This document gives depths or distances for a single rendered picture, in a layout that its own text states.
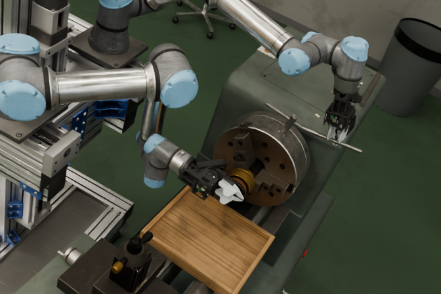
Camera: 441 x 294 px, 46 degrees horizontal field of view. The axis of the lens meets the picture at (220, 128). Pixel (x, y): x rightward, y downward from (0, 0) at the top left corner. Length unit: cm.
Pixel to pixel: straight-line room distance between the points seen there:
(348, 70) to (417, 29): 331
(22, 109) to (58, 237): 120
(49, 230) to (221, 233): 101
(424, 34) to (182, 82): 358
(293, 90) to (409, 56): 254
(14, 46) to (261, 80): 85
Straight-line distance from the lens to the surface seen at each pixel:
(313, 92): 195
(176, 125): 355
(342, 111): 159
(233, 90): 187
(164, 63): 150
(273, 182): 173
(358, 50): 150
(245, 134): 171
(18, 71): 145
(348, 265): 321
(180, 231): 178
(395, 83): 450
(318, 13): 517
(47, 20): 175
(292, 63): 143
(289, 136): 174
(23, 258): 247
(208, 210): 187
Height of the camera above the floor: 225
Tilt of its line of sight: 38 degrees down
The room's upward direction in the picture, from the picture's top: 20 degrees clockwise
